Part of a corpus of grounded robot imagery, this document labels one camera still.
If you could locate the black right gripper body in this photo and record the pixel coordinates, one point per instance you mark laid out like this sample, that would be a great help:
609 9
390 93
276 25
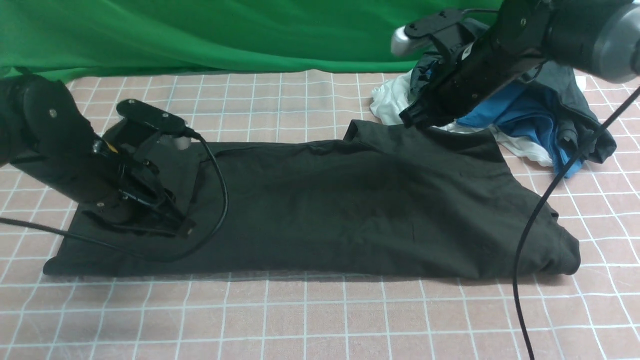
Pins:
498 57

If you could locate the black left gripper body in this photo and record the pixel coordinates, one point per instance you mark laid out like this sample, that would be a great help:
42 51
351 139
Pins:
128 192

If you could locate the dark gray long-sleeved shirt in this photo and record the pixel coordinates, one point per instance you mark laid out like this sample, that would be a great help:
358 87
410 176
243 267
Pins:
385 201

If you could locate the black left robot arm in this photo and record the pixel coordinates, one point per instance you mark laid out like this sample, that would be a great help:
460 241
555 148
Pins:
44 134

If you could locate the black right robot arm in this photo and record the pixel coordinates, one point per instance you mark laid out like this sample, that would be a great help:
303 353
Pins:
597 37

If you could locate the blue crumpled shirt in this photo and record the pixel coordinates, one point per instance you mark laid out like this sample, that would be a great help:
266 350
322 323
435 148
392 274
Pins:
525 115

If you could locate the white crumpled shirt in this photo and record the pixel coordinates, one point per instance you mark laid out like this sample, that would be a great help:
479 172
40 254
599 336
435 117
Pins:
392 97

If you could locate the dark gray crumpled shirt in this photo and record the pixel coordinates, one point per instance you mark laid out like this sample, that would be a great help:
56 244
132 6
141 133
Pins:
575 110

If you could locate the green backdrop cloth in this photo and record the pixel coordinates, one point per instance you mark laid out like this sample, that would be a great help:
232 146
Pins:
69 39

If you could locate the pink checkered tablecloth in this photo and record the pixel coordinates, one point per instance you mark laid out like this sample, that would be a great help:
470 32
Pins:
593 315

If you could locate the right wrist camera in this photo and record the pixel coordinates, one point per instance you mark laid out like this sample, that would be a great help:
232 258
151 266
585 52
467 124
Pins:
444 31

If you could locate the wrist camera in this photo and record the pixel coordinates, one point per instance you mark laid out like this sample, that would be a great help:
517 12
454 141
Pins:
444 31
143 119

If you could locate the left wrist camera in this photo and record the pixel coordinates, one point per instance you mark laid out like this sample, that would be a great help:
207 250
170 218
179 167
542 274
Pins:
143 119

